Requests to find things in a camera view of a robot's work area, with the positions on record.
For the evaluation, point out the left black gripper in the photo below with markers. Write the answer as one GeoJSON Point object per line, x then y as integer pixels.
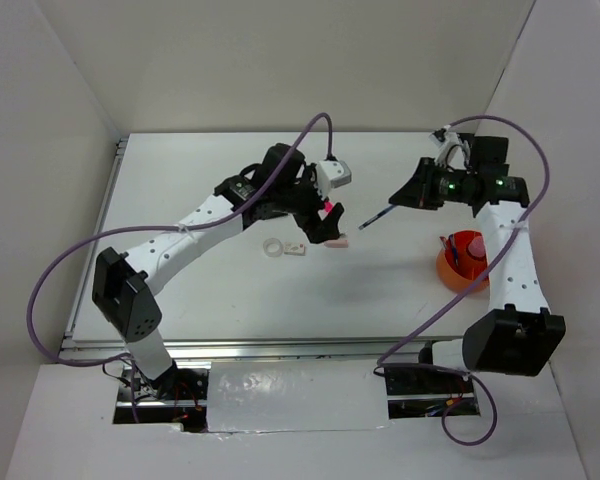
{"type": "Point", "coordinates": [327, 229]}

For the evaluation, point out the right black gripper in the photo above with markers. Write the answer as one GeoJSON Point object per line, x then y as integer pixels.
{"type": "Point", "coordinates": [419, 190]}

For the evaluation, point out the pink cap black highlighter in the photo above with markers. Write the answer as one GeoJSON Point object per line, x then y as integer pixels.
{"type": "Point", "coordinates": [326, 209]}

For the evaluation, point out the blue clear barrel pen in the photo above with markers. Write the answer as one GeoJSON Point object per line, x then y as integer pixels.
{"type": "Point", "coordinates": [376, 217]}

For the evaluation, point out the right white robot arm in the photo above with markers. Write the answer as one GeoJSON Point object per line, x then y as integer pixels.
{"type": "Point", "coordinates": [519, 333]}

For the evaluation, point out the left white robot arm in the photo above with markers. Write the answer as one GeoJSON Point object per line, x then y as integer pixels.
{"type": "Point", "coordinates": [126, 284]}

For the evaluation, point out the pink eraser with sharpener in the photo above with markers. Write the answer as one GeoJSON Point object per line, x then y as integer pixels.
{"type": "Point", "coordinates": [340, 243]}

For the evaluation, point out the white staples box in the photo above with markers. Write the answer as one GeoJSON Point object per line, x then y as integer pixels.
{"type": "Point", "coordinates": [294, 248]}

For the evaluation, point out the clear tape roll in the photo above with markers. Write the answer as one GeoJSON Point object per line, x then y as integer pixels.
{"type": "Point", "coordinates": [273, 247]}

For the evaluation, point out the orange round organizer container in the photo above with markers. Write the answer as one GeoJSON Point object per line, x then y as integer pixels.
{"type": "Point", "coordinates": [457, 278]}

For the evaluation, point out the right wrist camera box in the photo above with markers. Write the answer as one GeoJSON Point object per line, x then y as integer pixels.
{"type": "Point", "coordinates": [448, 142]}

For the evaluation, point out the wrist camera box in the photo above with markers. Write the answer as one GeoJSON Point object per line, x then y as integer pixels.
{"type": "Point", "coordinates": [448, 142]}
{"type": "Point", "coordinates": [332, 174]}

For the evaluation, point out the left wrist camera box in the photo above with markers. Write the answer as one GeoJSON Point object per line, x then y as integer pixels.
{"type": "Point", "coordinates": [332, 174]}

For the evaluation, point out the aluminium table frame rail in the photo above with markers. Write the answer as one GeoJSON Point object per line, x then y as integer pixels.
{"type": "Point", "coordinates": [235, 301]}

